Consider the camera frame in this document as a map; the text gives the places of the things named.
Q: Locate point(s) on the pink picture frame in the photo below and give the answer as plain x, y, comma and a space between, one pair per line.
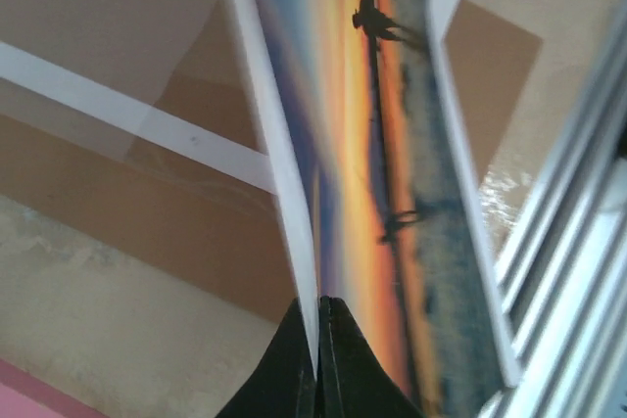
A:
23, 395

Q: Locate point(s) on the aluminium rail mounting base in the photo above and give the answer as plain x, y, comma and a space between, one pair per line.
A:
563, 268

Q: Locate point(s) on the white mat board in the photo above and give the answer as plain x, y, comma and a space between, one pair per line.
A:
112, 59

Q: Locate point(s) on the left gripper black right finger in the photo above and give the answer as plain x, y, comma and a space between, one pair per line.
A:
351, 381

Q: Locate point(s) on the sunset beach photo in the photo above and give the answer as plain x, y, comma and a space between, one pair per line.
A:
375, 190

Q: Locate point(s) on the brown frame backing board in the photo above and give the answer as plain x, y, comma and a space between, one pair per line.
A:
193, 222

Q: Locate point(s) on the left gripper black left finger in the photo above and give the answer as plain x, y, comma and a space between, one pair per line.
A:
283, 383

